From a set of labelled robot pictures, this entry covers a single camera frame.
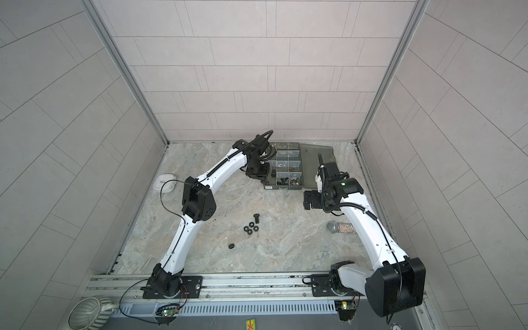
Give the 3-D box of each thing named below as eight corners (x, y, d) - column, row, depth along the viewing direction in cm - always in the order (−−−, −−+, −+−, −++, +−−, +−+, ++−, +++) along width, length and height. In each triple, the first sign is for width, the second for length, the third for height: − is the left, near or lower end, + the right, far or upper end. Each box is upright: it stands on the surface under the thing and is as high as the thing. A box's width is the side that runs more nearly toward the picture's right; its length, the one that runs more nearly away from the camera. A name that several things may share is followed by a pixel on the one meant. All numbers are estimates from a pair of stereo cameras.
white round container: (155, 193, 97) (151, 189, 94) (161, 178, 102) (158, 174, 99) (173, 193, 97) (170, 189, 94) (179, 178, 102) (176, 174, 99)
